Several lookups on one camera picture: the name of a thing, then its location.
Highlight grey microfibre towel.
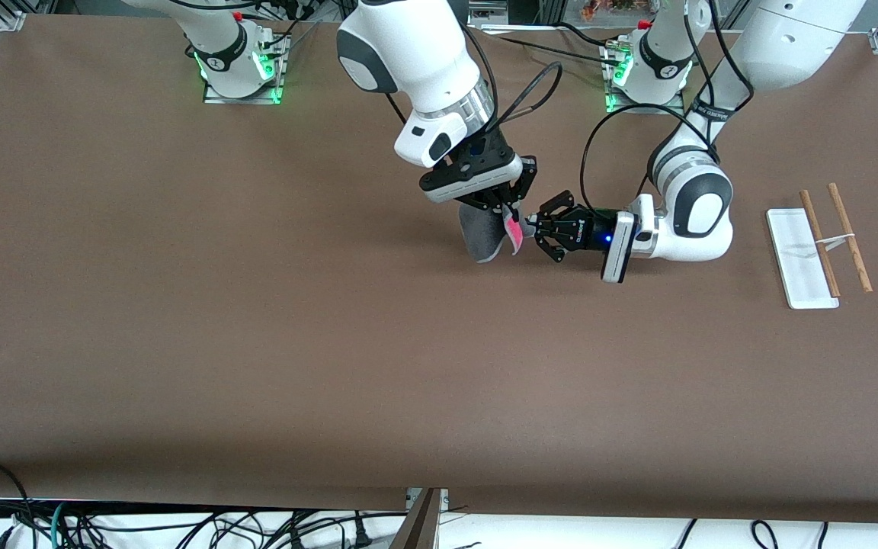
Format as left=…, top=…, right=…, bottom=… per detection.
left=457, top=203, right=526, bottom=265

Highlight white towel rack wooden bars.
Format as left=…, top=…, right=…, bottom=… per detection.
left=766, top=182, right=874, bottom=310

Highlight brown table cover sheet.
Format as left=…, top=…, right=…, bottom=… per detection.
left=0, top=14, right=878, bottom=525

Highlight aluminium profile bar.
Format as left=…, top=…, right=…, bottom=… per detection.
left=391, top=487, right=450, bottom=549

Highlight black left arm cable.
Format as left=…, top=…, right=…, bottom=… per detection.
left=579, top=0, right=757, bottom=220

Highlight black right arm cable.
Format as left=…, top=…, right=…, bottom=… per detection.
left=460, top=23, right=566, bottom=129

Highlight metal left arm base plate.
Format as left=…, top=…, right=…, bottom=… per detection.
left=601, top=37, right=687, bottom=116

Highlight black cable to arm base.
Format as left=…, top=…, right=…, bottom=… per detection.
left=494, top=21, right=627, bottom=71

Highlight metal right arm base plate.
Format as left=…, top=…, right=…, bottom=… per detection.
left=203, top=29, right=289, bottom=106

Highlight black cables at arm base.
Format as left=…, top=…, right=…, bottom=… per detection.
left=235, top=0, right=319, bottom=56

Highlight black cable tangle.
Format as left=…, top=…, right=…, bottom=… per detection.
left=66, top=508, right=409, bottom=549

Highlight teal cable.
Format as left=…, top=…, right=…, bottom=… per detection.
left=48, top=501, right=69, bottom=549

